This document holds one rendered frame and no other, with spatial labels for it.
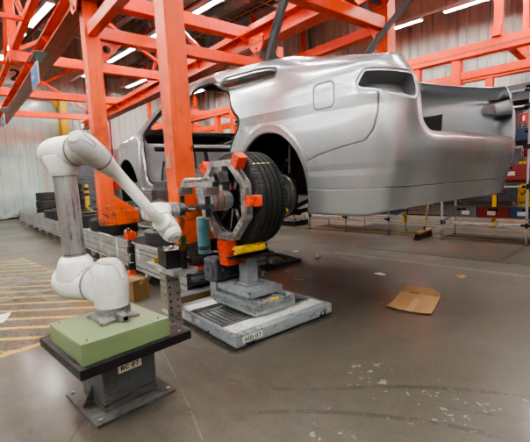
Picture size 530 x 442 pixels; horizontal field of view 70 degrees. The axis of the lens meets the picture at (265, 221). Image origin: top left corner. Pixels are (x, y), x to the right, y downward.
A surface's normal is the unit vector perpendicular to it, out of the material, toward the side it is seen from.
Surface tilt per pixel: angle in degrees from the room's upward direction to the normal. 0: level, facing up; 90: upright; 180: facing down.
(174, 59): 90
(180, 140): 90
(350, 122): 90
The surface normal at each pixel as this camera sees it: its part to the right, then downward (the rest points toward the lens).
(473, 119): -0.77, 0.10
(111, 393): 0.72, 0.04
